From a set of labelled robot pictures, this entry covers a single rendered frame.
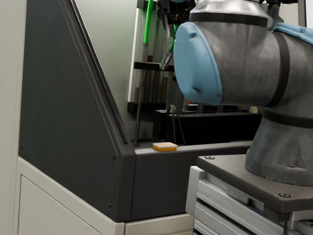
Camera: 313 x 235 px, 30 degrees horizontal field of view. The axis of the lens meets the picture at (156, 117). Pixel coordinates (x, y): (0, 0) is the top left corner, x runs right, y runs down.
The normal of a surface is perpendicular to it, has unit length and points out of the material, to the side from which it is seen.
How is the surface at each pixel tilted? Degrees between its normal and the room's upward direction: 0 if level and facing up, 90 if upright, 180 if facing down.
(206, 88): 118
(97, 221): 90
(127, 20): 90
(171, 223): 90
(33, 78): 90
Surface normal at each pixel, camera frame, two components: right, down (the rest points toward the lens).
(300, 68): 0.26, 0.04
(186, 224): 0.58, 0.22
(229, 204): -0.88, 0.00
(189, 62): -0.96, 0.08
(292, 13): 0.58, -0.03
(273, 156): -0.57, -0.22
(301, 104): -0.26, 0.16
